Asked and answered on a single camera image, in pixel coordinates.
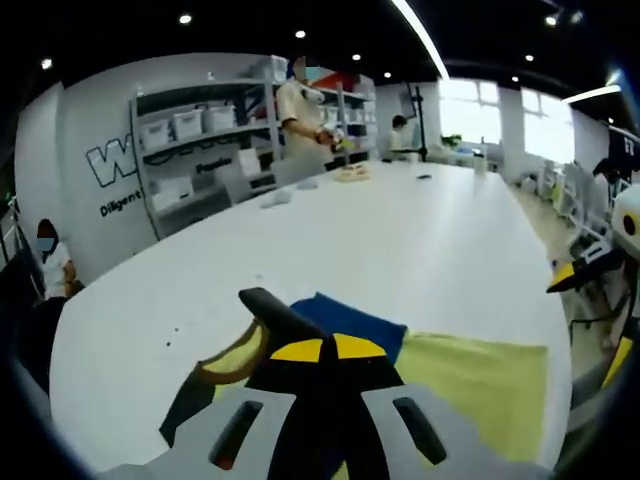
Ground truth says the metal rack with coloured boxes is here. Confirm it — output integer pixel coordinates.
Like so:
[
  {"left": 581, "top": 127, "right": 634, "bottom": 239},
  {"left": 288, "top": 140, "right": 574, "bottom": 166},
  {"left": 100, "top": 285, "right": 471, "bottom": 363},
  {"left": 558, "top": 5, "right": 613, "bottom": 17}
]
[{"left": 319, "top": 73, "right": 382, "bottom": 162}]

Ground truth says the row of round ceiling downlights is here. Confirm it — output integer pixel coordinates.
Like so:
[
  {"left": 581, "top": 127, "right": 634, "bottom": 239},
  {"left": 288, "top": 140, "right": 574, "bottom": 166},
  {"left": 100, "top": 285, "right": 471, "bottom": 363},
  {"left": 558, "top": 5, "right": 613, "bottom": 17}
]
[{"left": 38, "top": 12, "right": 587, "bottom": 85}]

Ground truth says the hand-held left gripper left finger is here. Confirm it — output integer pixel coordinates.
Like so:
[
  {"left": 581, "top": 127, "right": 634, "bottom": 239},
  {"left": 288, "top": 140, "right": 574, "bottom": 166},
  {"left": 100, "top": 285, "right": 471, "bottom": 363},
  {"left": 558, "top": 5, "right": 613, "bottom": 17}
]
[{"left": 164, "top": 338, "right": 327, "bottom": 480}]

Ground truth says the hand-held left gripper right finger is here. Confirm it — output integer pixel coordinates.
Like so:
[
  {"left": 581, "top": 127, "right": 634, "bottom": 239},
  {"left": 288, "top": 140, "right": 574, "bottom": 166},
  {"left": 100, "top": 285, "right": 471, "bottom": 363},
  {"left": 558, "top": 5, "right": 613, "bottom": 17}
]
[{"left": 332, "top": 334, "right": 501, "bottom": 480}]

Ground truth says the beige cloth pile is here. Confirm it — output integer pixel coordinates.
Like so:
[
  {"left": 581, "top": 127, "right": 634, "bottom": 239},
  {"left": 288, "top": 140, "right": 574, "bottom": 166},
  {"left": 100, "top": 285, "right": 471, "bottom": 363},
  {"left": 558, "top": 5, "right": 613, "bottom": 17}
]
[{"left": 333, "top": 163, "right": 372, "bottom": 185}]

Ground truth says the black tripod stand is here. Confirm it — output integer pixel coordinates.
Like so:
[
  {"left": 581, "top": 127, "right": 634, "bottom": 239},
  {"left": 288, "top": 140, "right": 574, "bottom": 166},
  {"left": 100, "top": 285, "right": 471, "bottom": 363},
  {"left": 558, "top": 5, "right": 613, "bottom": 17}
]
[{"left": 406, "top": 81, "right": 432, "bottom": 165}]

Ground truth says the ceiling light strip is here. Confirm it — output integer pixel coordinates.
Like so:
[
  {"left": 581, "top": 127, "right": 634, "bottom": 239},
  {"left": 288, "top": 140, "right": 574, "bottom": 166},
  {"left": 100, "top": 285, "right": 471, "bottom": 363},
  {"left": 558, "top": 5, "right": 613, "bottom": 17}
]
[{"left": 391, "top": 0, "right": 452, "bottom": 82}]

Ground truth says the dark hanging shirt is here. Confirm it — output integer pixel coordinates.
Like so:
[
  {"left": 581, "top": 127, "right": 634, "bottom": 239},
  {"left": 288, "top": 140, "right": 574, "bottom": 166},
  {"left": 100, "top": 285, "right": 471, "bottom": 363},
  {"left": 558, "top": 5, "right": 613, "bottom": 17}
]
[{"left": 591, "top": 123, "right": 640, "bottom": 182}]

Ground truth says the yellow blue grey garment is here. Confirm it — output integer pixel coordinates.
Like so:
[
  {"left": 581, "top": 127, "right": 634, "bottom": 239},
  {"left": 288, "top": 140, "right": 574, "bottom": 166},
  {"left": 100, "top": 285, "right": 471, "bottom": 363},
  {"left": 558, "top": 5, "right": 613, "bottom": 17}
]
[{"left": 157, "top": 286, "right": 551, "bottom": 465}]

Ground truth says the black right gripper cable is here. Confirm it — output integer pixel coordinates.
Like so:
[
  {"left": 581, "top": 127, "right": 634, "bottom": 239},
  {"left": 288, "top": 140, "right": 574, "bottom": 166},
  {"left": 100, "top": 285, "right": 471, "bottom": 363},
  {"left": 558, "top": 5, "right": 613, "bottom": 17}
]
[{"left": 568, "top": 289, "right": 632, "bottom": 331}]

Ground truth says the white storage bin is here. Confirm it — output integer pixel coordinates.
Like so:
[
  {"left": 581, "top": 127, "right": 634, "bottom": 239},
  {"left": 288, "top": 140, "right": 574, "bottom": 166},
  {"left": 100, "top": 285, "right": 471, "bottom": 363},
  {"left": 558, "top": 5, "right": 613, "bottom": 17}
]
[
  {"left": 141, "top": 118, "right": 175, "bottom": 150},
  {"left": 172, "top": 109, "right": 205, "bottom": 141},
  {"left": 203, "top": 103, "right": 237, "bottom": 133}
]

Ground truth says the grey metal shelving rack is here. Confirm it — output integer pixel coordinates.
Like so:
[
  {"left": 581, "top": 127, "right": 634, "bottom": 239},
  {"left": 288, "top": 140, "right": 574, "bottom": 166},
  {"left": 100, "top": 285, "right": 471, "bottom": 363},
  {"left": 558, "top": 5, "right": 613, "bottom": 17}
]
[{"left": 129, "top": 76, "right": 282, "bottom": 242}]

